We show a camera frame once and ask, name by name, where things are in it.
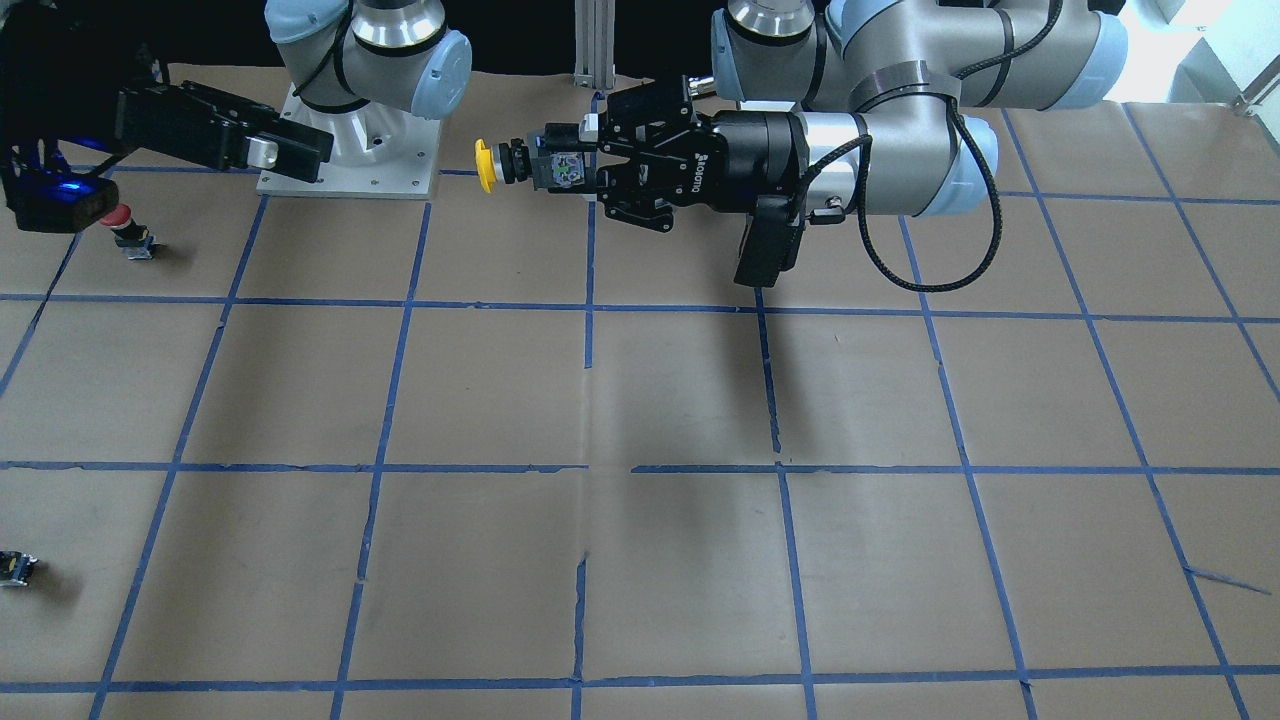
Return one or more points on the small black contact block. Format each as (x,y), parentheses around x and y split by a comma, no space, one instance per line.
(17,568)

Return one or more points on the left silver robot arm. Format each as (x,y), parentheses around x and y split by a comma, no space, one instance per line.
(850,112)

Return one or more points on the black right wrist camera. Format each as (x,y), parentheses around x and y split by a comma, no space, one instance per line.
(58,203)

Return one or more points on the yellow push button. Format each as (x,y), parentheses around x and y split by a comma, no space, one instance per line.
(517,161)

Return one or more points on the red push button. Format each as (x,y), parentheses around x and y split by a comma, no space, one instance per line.
(135,240)

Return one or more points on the aluminium frame post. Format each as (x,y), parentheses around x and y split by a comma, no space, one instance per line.
(594,23)

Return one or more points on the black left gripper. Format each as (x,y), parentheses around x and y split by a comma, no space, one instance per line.
(752,152)

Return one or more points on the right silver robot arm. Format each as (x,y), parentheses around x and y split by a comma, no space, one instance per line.
(340,55)

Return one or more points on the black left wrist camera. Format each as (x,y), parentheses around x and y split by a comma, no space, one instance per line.
(770,242)

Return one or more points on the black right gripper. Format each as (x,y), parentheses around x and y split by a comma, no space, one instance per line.
(172,124)

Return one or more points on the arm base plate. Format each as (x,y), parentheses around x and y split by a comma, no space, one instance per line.
(378,153)

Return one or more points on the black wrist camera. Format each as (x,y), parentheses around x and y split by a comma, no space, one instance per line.
(770,242)
(58,203)

